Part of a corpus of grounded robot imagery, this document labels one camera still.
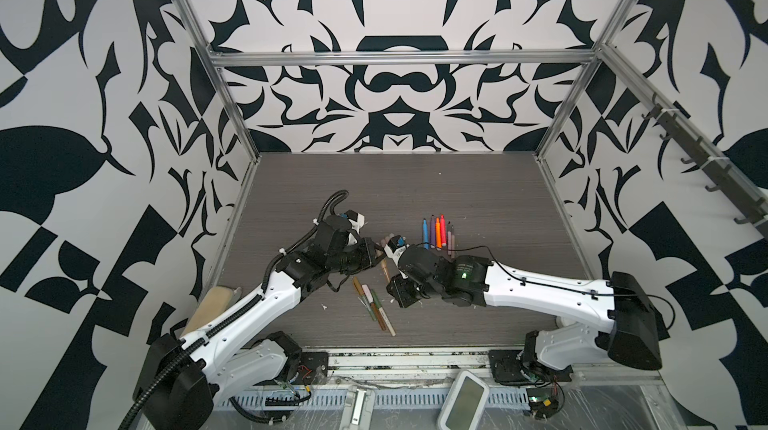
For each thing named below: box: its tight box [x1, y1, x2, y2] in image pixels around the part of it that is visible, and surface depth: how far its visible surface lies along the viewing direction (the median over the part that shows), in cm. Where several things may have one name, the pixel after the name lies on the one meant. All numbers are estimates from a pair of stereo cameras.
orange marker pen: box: [435, 217, 442, 251], surface depth 99 cm
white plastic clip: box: [339, 385, 376, 430], surface depth 70 cm
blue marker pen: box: [422, 218, 430, 250], surface depth 98 cm
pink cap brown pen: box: [361, 284, 387, 331], surface depth 86 cm
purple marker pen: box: [430, 214, 436, 249], surface depth 100 cm
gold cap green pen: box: [352, 276, 377, 321], surface depth 87 cm
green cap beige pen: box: [371, 289, 396, 337], surface depth 84 cm
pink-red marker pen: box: [440, 214, 447, 247], surface depth 101 cm
